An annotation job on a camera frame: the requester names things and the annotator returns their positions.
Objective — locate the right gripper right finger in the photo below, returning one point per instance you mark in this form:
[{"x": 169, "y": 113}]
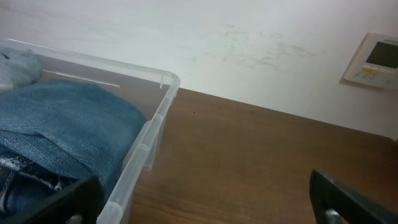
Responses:
[{"x": 335, "y": 202}]

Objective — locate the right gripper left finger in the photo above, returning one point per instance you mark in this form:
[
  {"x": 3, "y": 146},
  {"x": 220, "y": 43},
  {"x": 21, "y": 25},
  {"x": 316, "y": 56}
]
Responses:
[{"x": 78, "y": 203}]

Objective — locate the dark blue jeans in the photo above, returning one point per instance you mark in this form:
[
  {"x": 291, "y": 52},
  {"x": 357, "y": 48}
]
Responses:
[{"x": 57, "y": 132}]

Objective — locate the clear plastic storage container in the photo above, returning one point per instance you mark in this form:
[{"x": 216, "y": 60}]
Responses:
[{"x": 150, "y": 90}]

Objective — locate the light blue jeans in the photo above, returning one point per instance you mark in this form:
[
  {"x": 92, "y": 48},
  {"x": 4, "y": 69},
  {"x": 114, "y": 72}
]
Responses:
[{"x": 19, "y": 68}]

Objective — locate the wall thermostat control panel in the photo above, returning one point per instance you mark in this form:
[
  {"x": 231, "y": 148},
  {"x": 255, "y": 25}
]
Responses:
[{"x": 374, "y": 64}]

